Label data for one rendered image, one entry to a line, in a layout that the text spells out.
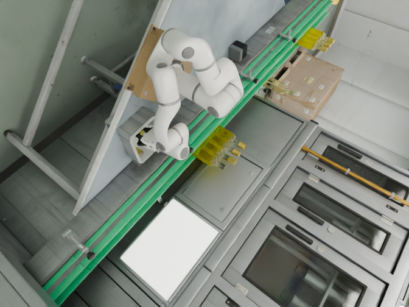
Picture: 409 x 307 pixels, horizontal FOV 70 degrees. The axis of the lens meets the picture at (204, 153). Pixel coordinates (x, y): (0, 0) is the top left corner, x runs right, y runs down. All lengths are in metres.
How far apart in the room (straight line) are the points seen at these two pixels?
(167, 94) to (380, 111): 5.95
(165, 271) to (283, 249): 0.60
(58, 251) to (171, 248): 0.51
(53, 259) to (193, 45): 1.07
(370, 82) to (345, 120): 1.27
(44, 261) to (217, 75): 1.07
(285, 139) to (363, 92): 5.14
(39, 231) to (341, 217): 1.61
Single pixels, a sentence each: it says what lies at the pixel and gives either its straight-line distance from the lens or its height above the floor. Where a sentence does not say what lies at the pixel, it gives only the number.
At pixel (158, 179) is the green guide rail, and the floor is 0.93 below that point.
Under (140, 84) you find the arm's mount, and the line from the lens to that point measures 1.23.
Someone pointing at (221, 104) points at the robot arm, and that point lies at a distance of 1.16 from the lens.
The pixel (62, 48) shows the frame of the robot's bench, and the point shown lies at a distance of 1.75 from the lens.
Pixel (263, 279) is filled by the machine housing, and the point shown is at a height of 1.61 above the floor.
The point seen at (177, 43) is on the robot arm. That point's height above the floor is 1.01.
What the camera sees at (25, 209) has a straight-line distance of 1.94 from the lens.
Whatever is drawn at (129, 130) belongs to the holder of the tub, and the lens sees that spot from 1.34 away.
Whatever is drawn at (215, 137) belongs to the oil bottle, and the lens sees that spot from 1.64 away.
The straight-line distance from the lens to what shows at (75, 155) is 1.99.
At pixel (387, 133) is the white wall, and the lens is 6.44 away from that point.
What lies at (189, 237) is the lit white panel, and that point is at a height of 1.20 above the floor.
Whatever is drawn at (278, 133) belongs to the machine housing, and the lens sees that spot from 1.94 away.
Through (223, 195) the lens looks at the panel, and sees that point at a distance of 1.63.
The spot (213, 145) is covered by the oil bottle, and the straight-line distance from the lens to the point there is 1.61.
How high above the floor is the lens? 1.58
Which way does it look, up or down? 21 degrees down
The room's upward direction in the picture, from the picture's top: 122 degrees clockwise
